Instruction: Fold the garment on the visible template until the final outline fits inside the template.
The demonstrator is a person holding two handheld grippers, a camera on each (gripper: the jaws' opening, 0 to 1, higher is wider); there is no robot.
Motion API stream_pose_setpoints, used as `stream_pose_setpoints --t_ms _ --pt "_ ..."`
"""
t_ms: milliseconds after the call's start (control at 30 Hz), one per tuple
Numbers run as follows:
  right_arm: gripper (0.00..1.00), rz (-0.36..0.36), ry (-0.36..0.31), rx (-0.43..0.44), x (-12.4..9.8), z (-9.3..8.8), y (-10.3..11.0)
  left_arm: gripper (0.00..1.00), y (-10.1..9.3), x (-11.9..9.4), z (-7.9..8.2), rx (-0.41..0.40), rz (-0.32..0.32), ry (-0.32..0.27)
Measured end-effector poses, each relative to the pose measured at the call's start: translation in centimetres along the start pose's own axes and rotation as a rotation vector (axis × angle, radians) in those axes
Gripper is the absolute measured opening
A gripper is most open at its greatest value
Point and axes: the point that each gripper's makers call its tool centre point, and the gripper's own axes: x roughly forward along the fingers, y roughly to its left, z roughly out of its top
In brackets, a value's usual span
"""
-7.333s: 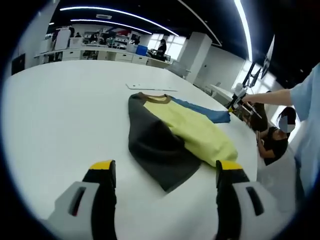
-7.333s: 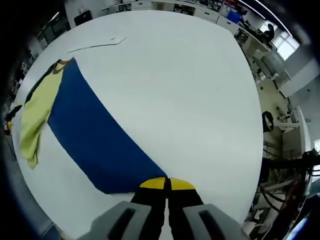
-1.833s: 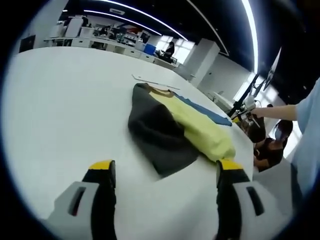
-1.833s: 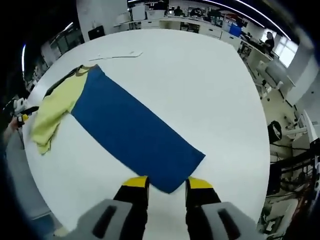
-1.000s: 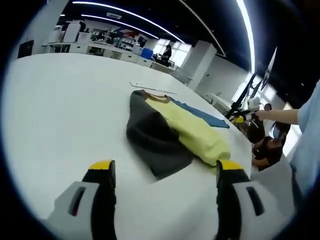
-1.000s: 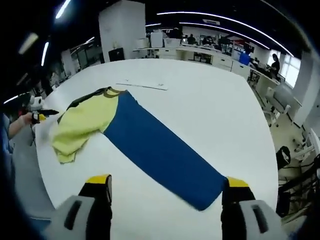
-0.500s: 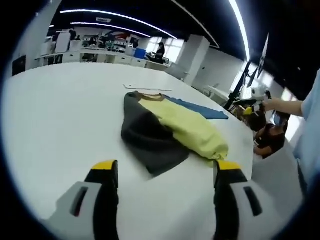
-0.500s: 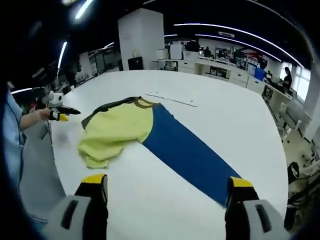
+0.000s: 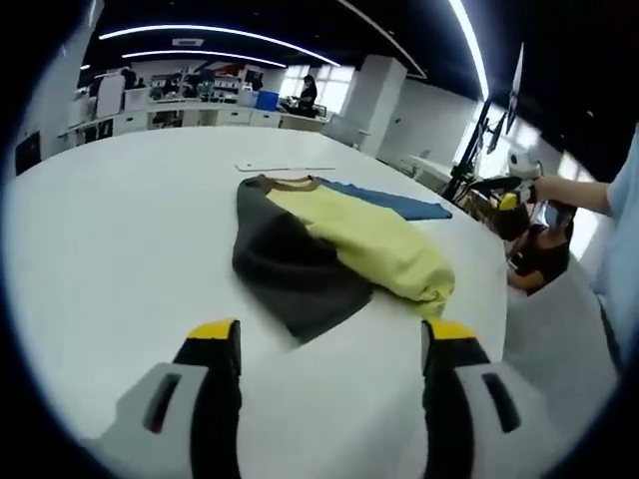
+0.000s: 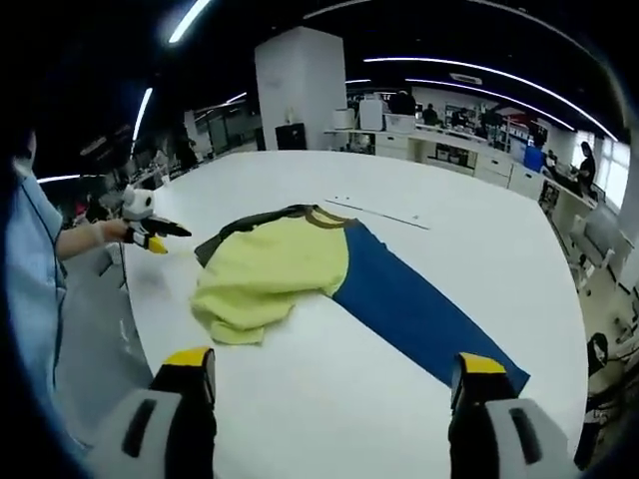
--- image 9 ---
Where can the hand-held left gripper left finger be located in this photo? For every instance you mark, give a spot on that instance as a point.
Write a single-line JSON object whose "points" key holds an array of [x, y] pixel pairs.
{"points": [[209, 359]]}

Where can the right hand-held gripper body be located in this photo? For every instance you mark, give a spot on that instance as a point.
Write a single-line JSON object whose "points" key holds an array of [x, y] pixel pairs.
{"points": [[524, 164]]}

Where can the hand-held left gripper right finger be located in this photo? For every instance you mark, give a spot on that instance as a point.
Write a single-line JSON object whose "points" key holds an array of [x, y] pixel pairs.
{"points": [[449, 359]]}

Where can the yellow grey blue garment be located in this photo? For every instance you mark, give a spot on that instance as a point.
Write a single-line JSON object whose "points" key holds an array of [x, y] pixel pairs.
{"points": [[349, 224]]}

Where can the black tripod stand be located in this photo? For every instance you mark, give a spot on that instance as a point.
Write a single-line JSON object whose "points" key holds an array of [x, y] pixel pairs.
{"points": [[461, 164]]}

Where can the white desk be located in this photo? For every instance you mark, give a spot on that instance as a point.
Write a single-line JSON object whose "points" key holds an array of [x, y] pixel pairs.
{"points": [[427, 167]]}

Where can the ceiling strip lights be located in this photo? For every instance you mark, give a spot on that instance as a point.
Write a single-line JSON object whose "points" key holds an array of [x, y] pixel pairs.
{"points": [[471, 42]]}

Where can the white square pillar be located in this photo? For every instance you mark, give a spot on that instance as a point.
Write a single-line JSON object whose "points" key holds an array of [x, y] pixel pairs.
{"points": [[374, 100]]}

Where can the white flat strip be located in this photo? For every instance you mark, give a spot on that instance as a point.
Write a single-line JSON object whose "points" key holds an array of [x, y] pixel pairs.
{"points": [[279, 167]]}

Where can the long white cabinet counter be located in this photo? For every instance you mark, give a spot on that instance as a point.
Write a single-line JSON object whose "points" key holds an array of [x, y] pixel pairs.
{"points": [[199, 115]]}

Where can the blue storage bin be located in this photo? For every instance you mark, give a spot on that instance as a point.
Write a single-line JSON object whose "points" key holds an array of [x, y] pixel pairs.
{"points": [[267, 100]]}

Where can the black cabinet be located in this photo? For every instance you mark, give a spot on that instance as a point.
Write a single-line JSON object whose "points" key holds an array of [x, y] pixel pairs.
{"points": [[27, 152]]}

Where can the white upright panel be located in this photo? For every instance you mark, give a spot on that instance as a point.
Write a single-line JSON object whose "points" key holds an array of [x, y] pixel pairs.
{"points": [[110, 97]]}

